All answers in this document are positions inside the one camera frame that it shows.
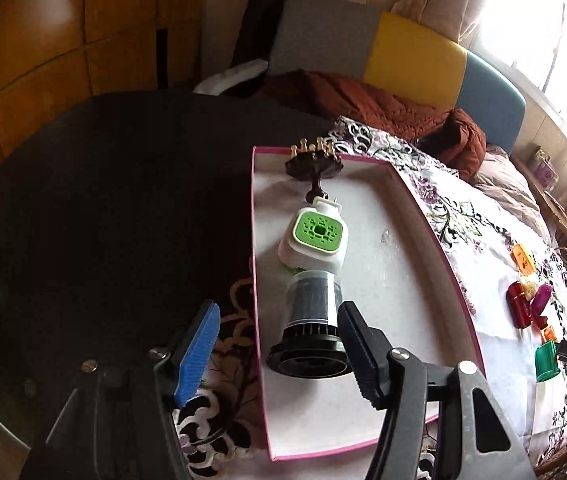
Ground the green plastic block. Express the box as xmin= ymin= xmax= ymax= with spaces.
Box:
xmin=535 ymin=340 xmax=560 ymax=382

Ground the red puzzle block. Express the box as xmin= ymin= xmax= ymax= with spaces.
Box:
xmin=533 ymin=315 xmax=548 ymax=330

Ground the black and clear cylinder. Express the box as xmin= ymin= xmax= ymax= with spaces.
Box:
xmin=266 ymin=270 xmax=352 ymax=379

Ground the magenta perforated mushroom toy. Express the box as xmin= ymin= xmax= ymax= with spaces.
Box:
xmin=530 ymin=283 xmax=553 ymax=316

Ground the red metallic capsule bottle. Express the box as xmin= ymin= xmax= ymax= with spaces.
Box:
xmin=506 ymin=281 xmax=532 ymax=330

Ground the yellow carved oval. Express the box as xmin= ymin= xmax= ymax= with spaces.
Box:
xmin=520 ymin=280 xmax=538 ymax=301

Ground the orange plastic clip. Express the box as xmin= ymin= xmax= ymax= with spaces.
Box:
xmin=510 ymin=244 xmax=536 ymax=276

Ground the brown pinecone ornament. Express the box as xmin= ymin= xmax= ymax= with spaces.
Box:
xmin=285 ymin=136 xmax=343 ymax=204

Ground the white embroidered floral tablecloth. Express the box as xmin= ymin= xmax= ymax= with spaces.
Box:
xmin=175 ymin=117 xmax=567 ymax=479

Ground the wooden side table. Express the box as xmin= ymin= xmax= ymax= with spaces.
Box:
xmin=510 ymin=155 xmax=567 ymax=241

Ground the pink shallow cardboard box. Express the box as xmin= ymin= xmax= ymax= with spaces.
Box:
xmin=252 ymin=148 xmax=483 ymax=462

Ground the purple box on side table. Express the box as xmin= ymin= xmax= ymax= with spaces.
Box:
xmin=529 ymin=146 xmax=559 ymax=192

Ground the mauve duvet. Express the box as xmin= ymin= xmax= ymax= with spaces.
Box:
xmin=470 ymin=144 xmax=551 ymax=244

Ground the rust brown quilted jacket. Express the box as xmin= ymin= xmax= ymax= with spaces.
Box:
xmin=254 ymin=70 xmax=486 ymax=181

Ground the white pillow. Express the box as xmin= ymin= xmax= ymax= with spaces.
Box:
xmin=194 ymin=60 xmax=270 ymax=96

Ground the multicolour headboard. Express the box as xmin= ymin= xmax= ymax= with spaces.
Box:
xmin=268 ymin=0 xmax=526 ymax=153

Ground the wooden wardrobe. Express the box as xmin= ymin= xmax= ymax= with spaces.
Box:
xmin=0 ymin=0 xmax=204 ymax=164

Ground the black rolled mat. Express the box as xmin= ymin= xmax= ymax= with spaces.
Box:
xmin=230 ymin=0 xmax=285 ymax=67

